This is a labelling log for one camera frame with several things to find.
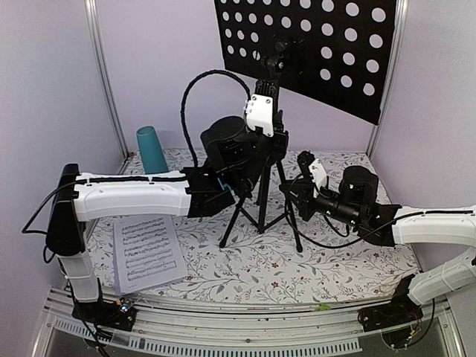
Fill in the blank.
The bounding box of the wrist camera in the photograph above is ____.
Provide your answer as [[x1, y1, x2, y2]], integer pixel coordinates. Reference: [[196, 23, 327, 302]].
[[245, 79, 279, 138], [297, 151, 328, 198]]

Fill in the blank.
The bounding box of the blue metronome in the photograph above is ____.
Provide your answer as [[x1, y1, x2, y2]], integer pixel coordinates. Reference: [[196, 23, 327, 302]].
[[218, 178, 231, 191]]

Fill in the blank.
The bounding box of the sheet music booklet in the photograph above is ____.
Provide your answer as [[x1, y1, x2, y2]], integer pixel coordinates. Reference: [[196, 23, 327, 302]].
[[113, 215, 187, 295]]

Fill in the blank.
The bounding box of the teal ceramic vase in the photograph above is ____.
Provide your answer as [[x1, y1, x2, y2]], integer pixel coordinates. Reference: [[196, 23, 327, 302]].
[[136, 126, 169, 174]]

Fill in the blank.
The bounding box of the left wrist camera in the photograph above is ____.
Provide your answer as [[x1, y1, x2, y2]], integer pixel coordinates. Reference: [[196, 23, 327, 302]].
[[245, 79, 279, 138]]

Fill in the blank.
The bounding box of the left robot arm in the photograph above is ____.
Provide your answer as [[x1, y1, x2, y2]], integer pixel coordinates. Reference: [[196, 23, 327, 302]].
[[44, 112, 289, 331]]

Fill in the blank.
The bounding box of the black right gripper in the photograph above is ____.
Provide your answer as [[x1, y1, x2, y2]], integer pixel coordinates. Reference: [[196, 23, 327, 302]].
[[282, 178, 362, 228]]

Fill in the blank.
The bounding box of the black music stand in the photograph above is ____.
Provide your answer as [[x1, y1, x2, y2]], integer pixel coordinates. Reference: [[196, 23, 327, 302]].
[[213, 0, 399, 254]]

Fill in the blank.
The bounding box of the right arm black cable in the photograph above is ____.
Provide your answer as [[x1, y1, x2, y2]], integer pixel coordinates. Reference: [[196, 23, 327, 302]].
[[284, 174, 428, 249]]

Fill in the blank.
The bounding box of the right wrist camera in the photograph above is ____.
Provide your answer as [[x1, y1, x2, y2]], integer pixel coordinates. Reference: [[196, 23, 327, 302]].
[[297, 151, 328, 198]]

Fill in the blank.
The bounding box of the floral table mat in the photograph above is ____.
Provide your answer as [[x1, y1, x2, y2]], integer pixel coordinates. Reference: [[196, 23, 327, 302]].
[[84, 148, 421, 304]]

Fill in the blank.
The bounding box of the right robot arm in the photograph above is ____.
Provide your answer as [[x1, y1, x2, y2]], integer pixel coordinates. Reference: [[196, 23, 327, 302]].
[[280, 163, 475, 332]]

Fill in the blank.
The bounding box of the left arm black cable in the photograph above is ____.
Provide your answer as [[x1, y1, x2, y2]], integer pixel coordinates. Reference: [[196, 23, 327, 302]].
[[180, 69, 252, 168]]

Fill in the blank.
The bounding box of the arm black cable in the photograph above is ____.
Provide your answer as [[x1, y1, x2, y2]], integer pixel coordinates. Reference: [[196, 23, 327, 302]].
[[180, 69, 252, 168], [284, 174, 428, 249]]

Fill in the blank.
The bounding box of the aluminium frame post right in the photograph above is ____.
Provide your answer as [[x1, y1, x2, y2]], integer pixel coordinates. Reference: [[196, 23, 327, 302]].
[[366, 0, 408, 160]]

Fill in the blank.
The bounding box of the aluminium front rail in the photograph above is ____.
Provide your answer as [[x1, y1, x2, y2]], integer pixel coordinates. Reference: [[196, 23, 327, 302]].
[[28, 287, 472, 356]]

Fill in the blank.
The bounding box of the green tape piece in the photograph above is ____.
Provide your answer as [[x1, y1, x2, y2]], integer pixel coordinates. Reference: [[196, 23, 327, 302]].
[[315, 304, 332, 312]]

